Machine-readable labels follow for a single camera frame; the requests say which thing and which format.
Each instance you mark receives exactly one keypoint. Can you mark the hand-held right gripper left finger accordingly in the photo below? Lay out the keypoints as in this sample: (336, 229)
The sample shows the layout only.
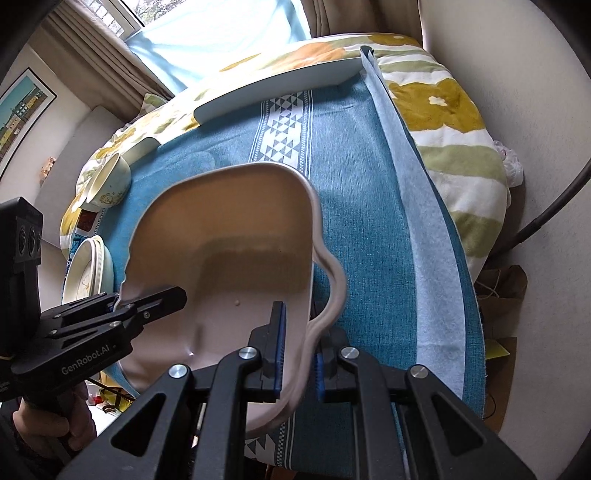
(277, 350)

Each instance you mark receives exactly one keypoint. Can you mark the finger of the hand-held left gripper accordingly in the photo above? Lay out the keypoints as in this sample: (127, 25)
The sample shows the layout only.
(152, 297)
(124, 323)

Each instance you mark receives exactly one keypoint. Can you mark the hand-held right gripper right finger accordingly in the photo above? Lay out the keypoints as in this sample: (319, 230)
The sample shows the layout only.
(318, 374)

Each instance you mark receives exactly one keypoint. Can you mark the white patterned deep plate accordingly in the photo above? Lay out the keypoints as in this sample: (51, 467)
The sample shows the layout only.
(82, 277)

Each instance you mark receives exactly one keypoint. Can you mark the pink cloud-shaped plate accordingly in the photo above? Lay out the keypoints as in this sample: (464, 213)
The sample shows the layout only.
(231, 230)

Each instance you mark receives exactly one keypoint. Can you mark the cream printed bowl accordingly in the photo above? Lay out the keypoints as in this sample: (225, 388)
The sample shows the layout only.
(115, 194)

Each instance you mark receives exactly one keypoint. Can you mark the person's left hand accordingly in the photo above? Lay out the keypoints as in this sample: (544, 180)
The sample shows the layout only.
(81, 424)

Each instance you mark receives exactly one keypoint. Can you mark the grey headboard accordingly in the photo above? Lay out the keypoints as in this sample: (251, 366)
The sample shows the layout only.
(69, 161)

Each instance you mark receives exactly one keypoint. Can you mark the pink plush toy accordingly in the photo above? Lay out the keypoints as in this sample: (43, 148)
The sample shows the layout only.
(47, 167)

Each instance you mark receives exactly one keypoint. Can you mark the yellow paper item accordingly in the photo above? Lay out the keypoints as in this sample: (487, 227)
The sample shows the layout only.
(494, 350)

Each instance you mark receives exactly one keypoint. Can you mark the blue tablecloth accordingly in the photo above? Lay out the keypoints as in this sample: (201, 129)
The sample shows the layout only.
(360, 184)

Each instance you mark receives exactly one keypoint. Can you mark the green patterned pillow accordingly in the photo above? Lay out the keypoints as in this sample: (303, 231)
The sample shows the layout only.
(152, 102)

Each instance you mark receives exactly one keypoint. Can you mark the brown paper bag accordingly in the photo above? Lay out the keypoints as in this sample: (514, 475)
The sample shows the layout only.
(505, 295)

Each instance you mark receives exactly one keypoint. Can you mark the light blue cloth strip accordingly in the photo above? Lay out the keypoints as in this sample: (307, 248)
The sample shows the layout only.
(415, 184)

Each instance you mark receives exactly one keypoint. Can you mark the framed houses picture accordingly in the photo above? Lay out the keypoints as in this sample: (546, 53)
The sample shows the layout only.
(23, 120)

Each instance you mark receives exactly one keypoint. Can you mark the brown curtain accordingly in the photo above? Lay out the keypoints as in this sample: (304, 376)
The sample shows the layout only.
(360, 16)
(106, 50)

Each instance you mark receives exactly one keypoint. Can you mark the floral duvet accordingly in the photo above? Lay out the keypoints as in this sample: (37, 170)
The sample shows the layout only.
(461, 161)

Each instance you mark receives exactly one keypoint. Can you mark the light blue window cloth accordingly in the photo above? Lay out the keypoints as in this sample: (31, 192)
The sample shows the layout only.
(207, 41)

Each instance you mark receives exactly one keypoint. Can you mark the black lamp stand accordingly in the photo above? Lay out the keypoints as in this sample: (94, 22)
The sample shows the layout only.
(549, 212)

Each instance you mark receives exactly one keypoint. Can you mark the window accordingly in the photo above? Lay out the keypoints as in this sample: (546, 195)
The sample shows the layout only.
(129, 14)

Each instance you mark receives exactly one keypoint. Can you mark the white plastic bag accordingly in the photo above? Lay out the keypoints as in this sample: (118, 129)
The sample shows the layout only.
(510, 161)

